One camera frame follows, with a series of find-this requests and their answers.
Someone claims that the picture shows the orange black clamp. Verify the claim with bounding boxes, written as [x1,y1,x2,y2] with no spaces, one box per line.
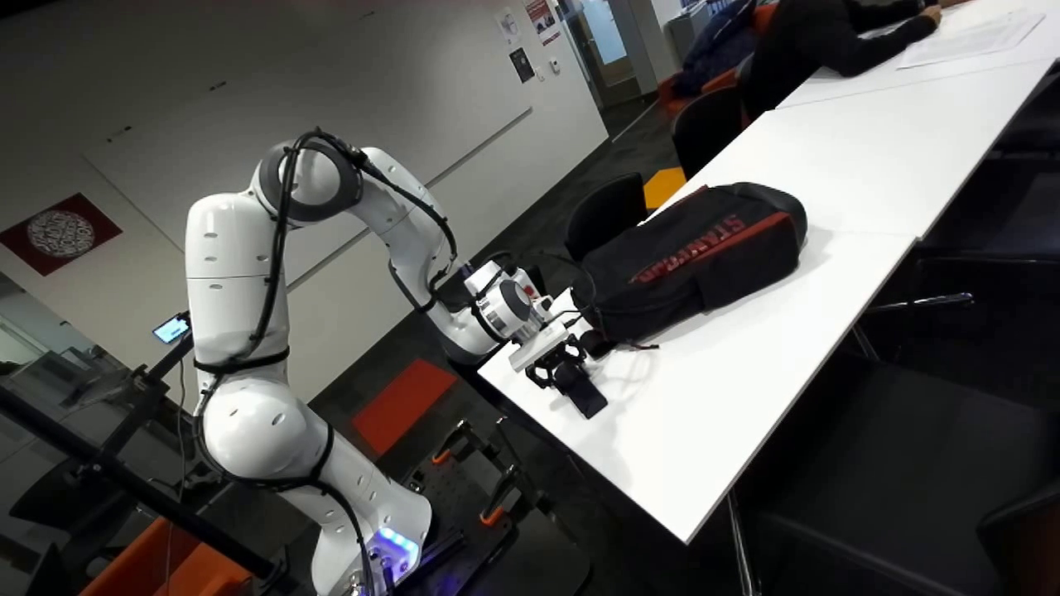
[473,459,531,533]
[426,414,482,470]

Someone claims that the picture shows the black stand pole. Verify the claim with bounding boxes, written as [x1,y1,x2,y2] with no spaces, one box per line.
[0,374,313,588]

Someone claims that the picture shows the orange seat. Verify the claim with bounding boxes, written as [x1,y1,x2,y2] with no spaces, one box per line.
[75,513,260,596]

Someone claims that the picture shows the small device with lit screen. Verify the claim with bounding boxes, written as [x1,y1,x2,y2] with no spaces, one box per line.
[149,310,195,348]

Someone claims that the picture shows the black red backpack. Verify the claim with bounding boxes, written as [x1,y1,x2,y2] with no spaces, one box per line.
[571,178,811,357]

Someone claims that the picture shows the red white wall picture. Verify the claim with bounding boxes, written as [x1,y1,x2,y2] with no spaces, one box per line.
[0,191,125,278]

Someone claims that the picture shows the white papers on table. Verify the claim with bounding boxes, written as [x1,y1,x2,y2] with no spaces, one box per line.
[895,11,1046,72]

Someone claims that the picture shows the small red wall poster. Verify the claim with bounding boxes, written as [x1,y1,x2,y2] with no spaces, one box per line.
[525,0,559,37]

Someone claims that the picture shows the small dark wall poster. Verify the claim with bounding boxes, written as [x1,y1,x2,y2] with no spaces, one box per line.
[506,43,539,86]

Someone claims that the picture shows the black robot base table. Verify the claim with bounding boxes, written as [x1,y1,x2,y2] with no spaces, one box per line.
[362,417,601,596]

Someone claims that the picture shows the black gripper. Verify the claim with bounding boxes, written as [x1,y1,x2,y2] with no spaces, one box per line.
[506,308,601,396]

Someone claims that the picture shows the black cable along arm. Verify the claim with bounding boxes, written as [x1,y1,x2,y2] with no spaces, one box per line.
[194,129,461,380]

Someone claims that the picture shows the black chair with metal legs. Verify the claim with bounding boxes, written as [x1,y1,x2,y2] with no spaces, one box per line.
[724,329,1060,596]
[668,81,756,181]
[559,172,655,265]

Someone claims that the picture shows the person in black long sleeves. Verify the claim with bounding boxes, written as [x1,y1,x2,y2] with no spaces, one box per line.
[736,0,955,113]

